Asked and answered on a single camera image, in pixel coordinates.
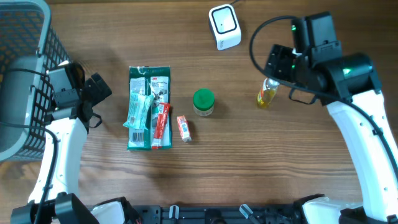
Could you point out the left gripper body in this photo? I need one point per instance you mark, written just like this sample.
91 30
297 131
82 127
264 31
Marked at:
92 91

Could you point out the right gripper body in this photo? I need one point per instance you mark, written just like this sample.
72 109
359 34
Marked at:
285 66

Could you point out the small yellow oil bottle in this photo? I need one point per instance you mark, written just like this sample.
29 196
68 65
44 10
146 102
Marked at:
267 92

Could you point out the green 3M product package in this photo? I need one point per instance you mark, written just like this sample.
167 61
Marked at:
148 81

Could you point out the orange small carton box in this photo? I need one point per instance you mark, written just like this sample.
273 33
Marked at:
184 129

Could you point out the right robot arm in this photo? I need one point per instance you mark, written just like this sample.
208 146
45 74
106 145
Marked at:
349 87

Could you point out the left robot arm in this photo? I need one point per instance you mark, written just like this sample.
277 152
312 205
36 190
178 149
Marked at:
66 126

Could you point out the white barcode scanner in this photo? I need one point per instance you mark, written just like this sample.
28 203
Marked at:
224 26

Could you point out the teal wrapped packet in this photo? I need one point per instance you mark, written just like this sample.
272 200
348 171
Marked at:
138 109

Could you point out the grey plastic shopping basket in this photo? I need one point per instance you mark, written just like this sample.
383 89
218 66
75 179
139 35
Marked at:
29 47

